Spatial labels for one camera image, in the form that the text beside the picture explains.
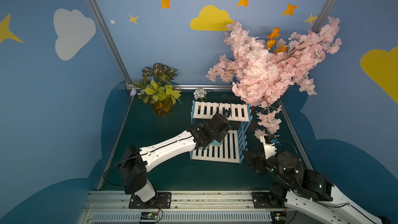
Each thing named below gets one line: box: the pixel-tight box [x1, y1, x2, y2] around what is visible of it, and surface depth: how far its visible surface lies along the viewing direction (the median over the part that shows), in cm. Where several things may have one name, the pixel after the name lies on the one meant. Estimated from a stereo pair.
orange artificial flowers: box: [266, 26, 287, 54], surface depth 75 cm
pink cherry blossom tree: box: [205, 17, 342, 139], surface depth 61 cm
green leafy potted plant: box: [132, 62, 182, 116], surface depth 100 cm
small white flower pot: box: [192, 87, 208, 103], surface depth 106 cm
